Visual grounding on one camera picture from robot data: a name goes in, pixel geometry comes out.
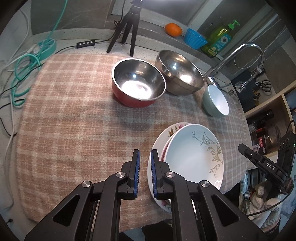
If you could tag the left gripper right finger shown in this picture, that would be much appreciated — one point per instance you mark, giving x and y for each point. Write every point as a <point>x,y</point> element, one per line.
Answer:
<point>199,210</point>

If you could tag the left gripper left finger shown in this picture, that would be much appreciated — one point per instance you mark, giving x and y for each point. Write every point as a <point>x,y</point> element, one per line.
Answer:
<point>92,210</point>

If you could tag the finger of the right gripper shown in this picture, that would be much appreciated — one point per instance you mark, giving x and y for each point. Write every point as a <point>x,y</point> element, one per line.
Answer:
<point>261,162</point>

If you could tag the white plate olive pattern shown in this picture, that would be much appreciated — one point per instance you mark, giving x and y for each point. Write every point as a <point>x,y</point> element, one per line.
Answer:
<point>195,153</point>

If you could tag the rose pattern deep plate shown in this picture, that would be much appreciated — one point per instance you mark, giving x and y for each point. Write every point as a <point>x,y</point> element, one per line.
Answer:
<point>165,148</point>

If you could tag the light blue ceramic bowl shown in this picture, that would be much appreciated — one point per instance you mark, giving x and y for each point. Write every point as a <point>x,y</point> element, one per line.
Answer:
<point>214,102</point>

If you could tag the pink floral white plate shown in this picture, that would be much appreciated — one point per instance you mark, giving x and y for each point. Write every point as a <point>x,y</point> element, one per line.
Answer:
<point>159,145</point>

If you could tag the large stainless steel bowl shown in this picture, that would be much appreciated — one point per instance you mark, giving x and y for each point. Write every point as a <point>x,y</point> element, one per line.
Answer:
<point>181,75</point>

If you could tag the red steel-lined bowl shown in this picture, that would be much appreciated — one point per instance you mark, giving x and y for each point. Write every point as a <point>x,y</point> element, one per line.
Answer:
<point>137,83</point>

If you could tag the wooden shelf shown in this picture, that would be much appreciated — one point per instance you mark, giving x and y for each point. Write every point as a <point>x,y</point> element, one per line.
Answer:
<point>279,105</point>

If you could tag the black scissors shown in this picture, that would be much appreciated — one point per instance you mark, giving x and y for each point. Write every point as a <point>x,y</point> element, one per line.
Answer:
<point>264,85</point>

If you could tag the plaid tablecloth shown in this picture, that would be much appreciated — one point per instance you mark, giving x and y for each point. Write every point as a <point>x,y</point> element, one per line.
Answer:
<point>73,129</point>

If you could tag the green dish soap bottle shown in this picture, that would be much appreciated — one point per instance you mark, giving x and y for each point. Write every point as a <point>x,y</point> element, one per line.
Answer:
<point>218,39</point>

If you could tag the blue fluted cup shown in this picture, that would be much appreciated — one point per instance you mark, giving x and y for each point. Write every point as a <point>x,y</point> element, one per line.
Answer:
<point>193,39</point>

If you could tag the orange tangerine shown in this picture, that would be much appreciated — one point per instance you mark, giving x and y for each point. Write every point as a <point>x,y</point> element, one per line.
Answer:
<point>173,30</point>

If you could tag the black tripod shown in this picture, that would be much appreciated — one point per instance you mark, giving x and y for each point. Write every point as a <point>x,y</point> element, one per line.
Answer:
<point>129,21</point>

